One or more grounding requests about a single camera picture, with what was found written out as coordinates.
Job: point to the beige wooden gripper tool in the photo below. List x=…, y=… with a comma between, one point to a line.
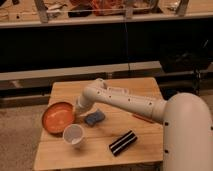
x=75, y=111

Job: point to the orange ceramic bowl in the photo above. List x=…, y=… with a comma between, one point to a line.
x=57, y=117

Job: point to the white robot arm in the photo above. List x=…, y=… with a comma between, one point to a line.
x=186, y=119

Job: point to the blue sponge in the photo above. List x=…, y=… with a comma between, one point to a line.
x=95, y=117

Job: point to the black white striped block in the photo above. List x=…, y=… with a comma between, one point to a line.
x=122, y=143

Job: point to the white plastic bottle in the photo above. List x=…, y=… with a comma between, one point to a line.
x=118, y=90

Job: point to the white paper cup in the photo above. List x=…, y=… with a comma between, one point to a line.
x=74, y=135

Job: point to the wooden folding table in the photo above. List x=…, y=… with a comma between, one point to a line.
x=53, y=153

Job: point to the orange carrot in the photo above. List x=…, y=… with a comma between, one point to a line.
x=142, y=118

